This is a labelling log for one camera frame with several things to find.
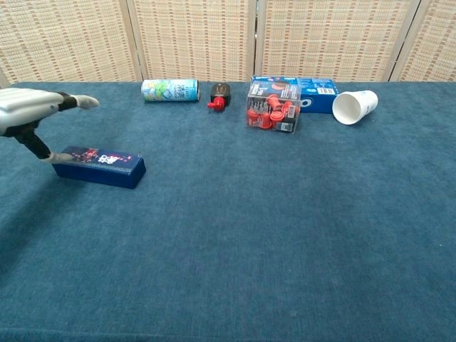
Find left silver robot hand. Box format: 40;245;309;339
0;88;100;165

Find blue glasses case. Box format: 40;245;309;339
51;145;147;190

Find woven bamboo screen panel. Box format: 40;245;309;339
0;0;142;85
126;0;258;83
254;0;423;83
388;0;456;83

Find light blue drink can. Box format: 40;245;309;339
140;78;201;103

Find black bottle with red cap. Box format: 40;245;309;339
207;83;232;112

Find clear box of red caps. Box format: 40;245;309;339
245;81;302;135

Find blue felt table cover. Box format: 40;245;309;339
0;81;456;342

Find blue cookie box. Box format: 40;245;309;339
250;74;340;115

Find white paper cup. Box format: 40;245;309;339
331;90;379;126

